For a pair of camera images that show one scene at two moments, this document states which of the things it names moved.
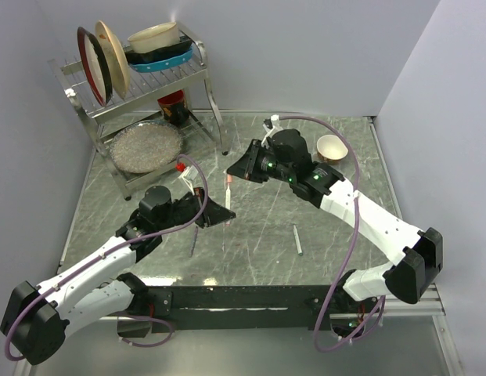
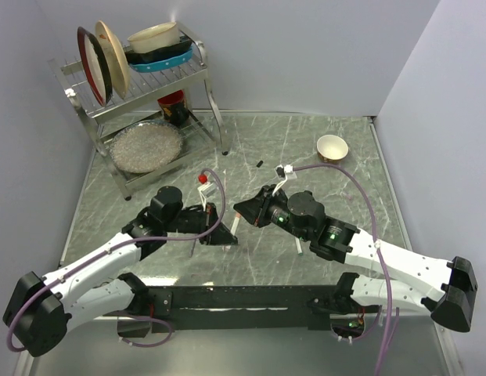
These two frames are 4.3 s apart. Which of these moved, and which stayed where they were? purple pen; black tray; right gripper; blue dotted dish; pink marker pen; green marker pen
Moved: pink marker pen; right gripper
Stayed: purple pen; green marker pen; black tray; blue dotted dish
